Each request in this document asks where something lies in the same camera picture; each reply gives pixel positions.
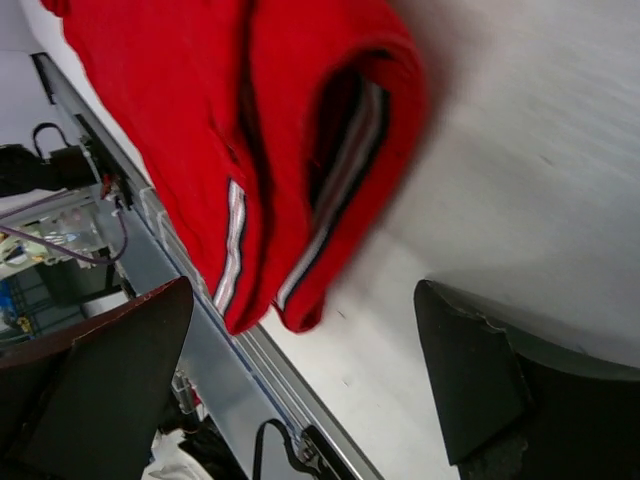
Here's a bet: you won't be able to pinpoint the aluminium rail frame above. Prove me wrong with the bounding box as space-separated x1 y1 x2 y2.
33 53 381 479

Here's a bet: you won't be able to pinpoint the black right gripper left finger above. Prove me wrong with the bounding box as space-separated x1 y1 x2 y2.
1 277 194 479

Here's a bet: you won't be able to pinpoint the red trousers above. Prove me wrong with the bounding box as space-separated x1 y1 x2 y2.
46 1 429 334

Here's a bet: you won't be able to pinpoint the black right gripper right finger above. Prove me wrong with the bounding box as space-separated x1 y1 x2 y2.
413 279 639 479

